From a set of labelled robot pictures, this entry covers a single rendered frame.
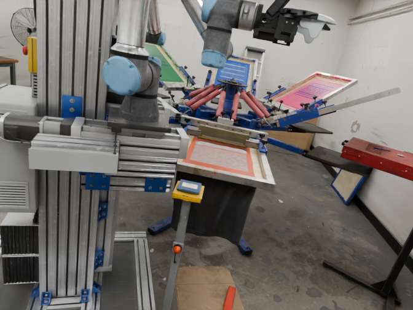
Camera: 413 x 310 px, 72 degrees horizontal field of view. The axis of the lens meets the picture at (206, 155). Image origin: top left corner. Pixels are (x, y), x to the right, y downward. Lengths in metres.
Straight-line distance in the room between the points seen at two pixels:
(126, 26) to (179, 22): 5.25
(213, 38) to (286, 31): 0.20
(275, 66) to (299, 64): 0.48
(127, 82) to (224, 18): 0.34
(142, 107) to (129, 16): 0.31
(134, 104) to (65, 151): 0.28
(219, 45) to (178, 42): 5.29
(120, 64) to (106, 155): 0.29
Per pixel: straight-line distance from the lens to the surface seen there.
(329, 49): 6.34
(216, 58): 0.88
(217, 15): 0.88
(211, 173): 1.45
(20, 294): 1.89
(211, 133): 1.99
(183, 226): 1.38
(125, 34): 0.95
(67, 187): 1.42
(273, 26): 0.89
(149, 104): 1.08
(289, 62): 6.16
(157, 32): 1.79
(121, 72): 0.93
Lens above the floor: 1.55
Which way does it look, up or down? 20 degrees down
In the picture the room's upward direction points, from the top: 12 degrees clockwise
